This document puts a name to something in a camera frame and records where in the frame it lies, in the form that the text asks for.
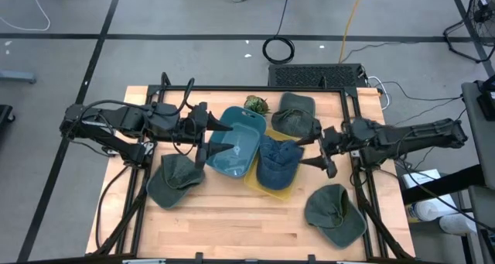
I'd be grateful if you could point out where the yellow translucent plastic tray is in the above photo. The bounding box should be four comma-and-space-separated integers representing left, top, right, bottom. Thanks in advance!
243, 127, 309, 202

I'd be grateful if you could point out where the yellow cable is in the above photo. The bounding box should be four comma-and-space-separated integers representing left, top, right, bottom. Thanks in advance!
338, 0, 367, 63

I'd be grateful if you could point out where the black cable with coil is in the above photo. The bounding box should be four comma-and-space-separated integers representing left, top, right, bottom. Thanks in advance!
261, 0, 296, 65

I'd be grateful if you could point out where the white cable loop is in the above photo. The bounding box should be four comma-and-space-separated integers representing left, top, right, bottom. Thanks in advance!
366, 75, 392, 112

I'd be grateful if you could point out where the dark green cap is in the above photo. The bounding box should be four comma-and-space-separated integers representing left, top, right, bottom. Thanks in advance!
270, 91, 323, 140
303, 183, 368, 250
145, 153, 207, 211

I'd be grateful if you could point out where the white floor cable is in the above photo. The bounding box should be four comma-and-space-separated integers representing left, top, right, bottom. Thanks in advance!
0, 0, 52, 32

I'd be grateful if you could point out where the black caster base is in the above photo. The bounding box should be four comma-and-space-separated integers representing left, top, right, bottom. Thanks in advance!
0, 104, 16, 126

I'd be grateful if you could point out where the blue denim cap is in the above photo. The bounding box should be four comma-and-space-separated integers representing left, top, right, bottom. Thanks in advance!
256, 134, 306, 191

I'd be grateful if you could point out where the teal plastic bin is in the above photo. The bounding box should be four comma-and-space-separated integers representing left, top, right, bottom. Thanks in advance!
204, 105, 268, 179

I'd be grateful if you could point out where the black device on desk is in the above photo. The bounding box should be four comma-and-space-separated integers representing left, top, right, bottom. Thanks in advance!
476, 74, 495, 122

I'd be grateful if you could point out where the black perforated computer case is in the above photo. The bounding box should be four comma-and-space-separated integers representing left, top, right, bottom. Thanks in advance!
268, 63, 367, 89

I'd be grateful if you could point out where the small green succulent plant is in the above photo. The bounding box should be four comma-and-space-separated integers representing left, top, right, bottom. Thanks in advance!
243, 94, 271, 117

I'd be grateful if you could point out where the white paper roll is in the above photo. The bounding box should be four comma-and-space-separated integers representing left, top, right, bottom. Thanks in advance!
439, 213, 479, 236
405, 199, 461, 223

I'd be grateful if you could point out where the grey desk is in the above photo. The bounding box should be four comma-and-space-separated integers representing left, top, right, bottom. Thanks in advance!
461, 80, 495, 190

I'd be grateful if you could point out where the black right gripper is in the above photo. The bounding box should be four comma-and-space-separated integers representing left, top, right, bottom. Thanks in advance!
295, 125, 353, 180

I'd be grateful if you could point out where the grey metal table leg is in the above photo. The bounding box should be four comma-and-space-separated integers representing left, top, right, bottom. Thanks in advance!
0, 70, 38, 85

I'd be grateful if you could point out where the black shelf bar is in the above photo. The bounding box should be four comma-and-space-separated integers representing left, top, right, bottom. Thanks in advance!
401, 164, 484, 206

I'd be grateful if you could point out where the black floor fan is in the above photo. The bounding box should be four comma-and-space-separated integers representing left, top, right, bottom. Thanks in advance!
442, 0, 495, 63

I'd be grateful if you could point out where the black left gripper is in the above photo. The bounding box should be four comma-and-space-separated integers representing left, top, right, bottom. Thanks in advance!
178, 100, 236, 171

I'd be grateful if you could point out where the black aluminium table frame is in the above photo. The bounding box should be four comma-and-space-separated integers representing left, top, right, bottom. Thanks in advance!
85, 72, 417, 264

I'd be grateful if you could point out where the white box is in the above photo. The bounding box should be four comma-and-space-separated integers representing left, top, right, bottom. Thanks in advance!
401, 168, 442, 190

